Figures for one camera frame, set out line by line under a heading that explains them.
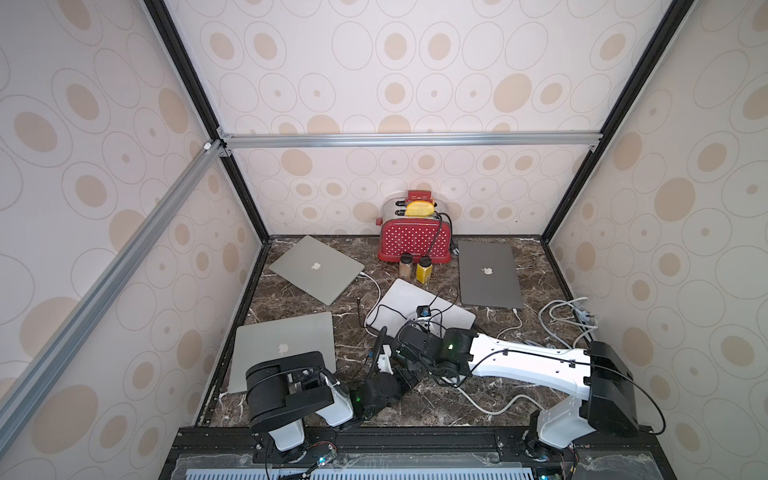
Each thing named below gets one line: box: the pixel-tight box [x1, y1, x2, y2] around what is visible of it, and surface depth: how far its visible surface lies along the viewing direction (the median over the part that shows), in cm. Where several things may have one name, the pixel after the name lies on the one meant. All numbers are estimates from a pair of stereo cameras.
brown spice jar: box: [399, 253, 414, 279], surface depth 105 cm
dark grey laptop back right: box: [458, 240, 524, 309], surface depth 110 cm
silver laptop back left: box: [268, 235, 365, 306], surface depth 112 cm
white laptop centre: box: [366, 278, 477, 337], surface depth 99 cm
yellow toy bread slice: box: [405, 200, 435, 217], surface depth 105 cm
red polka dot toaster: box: [376, 189, 453, 263], surface depth 106 cm
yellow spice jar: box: [416, 255, 433, 284], surface depth 102 cm
